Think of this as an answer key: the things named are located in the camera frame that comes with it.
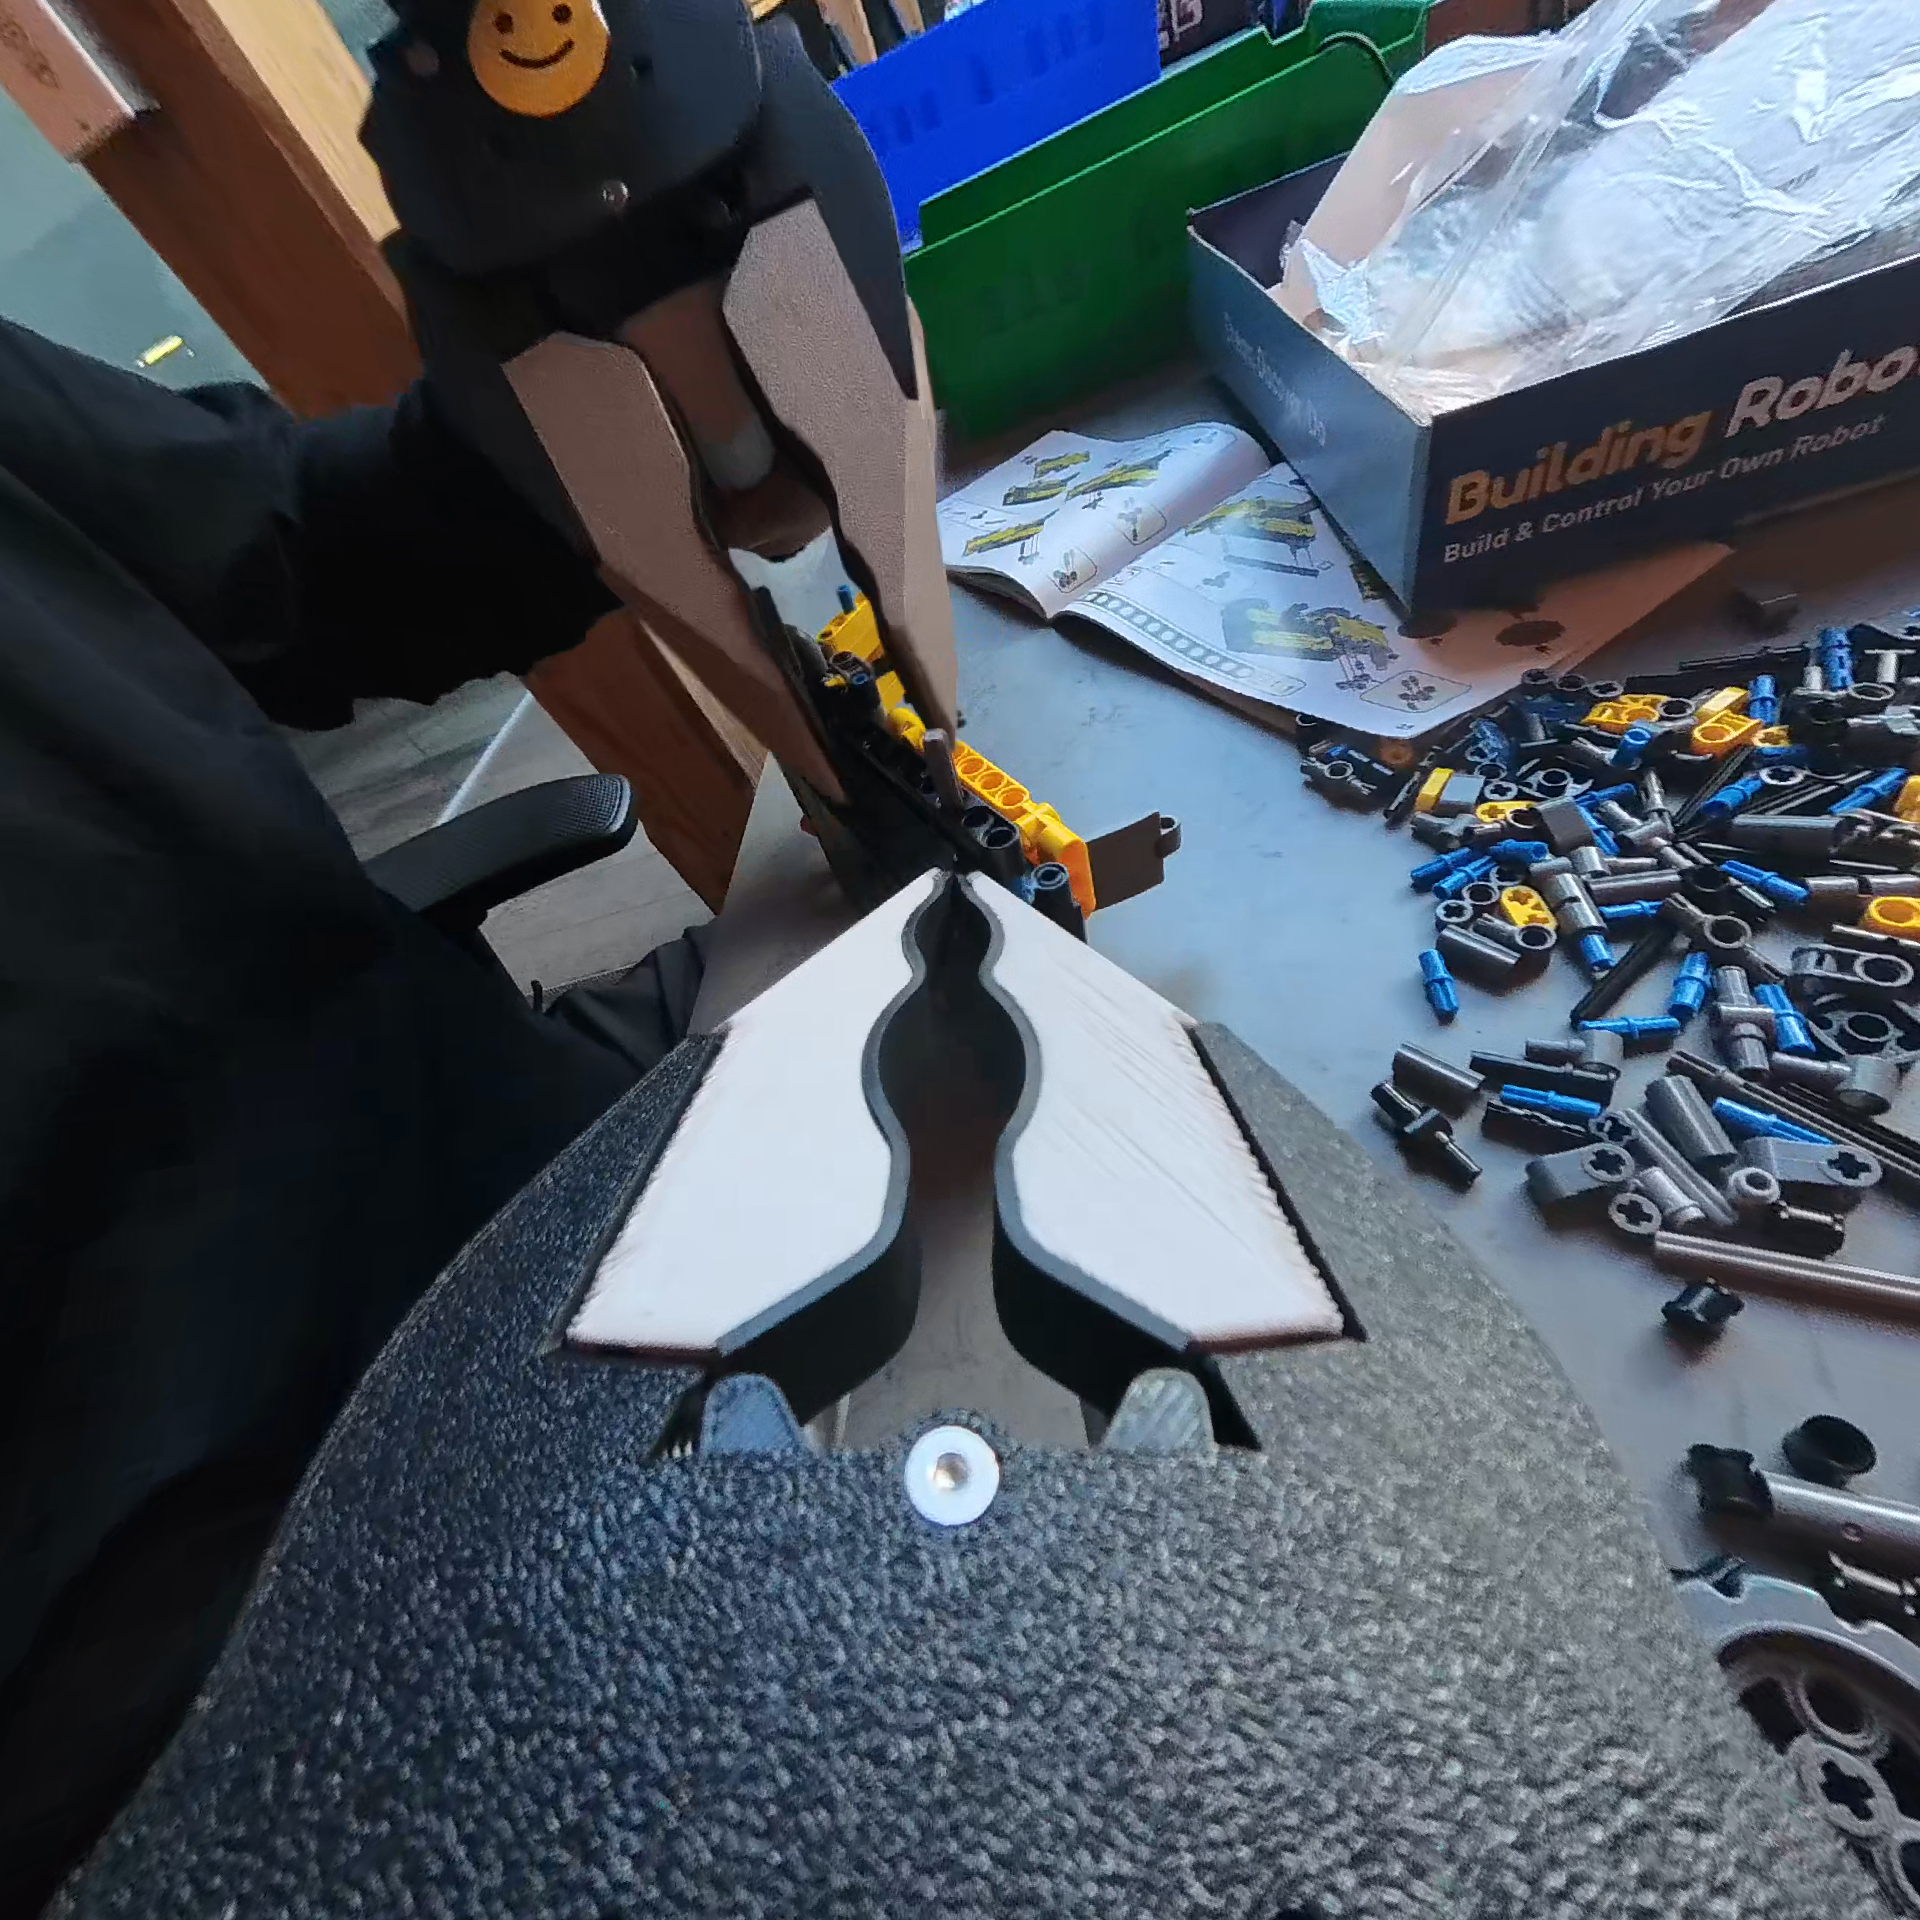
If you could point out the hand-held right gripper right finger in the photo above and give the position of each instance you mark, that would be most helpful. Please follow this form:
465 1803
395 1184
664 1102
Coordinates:
1158 1168

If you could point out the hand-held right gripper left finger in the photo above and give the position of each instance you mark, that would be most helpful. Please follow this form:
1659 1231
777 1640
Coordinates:
751 1168

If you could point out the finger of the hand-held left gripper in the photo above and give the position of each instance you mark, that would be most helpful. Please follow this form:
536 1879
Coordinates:
854 374
618 449

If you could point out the yellow black building-block vehicle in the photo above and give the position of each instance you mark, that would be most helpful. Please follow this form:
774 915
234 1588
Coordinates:
1020 810

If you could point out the white instruction booklet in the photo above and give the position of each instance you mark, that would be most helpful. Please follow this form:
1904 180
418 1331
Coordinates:
1170 599

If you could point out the person's left forearm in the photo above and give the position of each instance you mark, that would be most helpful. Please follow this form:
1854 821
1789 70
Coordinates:
301 526

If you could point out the person's left hand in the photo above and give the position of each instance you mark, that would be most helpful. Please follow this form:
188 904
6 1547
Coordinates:
721 374

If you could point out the green storage bin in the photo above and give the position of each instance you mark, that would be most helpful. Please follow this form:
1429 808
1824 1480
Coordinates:
1083 283

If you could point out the blue storage bin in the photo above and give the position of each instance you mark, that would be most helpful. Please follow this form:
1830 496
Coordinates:
990 89

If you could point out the brown wooden panel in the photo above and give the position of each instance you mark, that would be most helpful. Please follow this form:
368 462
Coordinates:
255 198

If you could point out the black office chair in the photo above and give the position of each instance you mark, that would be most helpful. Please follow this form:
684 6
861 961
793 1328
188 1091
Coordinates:
509 841

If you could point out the person's dark clothing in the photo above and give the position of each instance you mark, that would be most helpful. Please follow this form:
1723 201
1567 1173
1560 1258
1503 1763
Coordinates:
227 1200

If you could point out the pile of building-block parts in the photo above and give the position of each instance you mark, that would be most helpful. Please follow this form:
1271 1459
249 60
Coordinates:
1652 899

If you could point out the blue cardboard box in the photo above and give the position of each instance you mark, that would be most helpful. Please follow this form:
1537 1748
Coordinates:
1575 468

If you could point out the clear plastic bag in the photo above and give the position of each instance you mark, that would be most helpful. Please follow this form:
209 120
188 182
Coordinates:
1575 198

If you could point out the small dark connector piece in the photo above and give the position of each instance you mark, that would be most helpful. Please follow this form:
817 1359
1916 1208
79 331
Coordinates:
1767 606

